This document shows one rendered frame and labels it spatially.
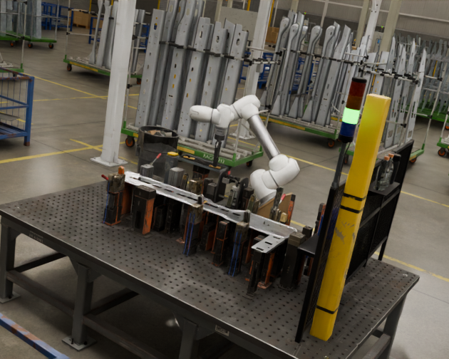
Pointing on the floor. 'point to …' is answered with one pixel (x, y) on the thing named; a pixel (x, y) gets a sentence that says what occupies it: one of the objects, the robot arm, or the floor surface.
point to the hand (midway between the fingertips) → (215, 161)
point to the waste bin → (155, 147)
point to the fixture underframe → (185, 320)
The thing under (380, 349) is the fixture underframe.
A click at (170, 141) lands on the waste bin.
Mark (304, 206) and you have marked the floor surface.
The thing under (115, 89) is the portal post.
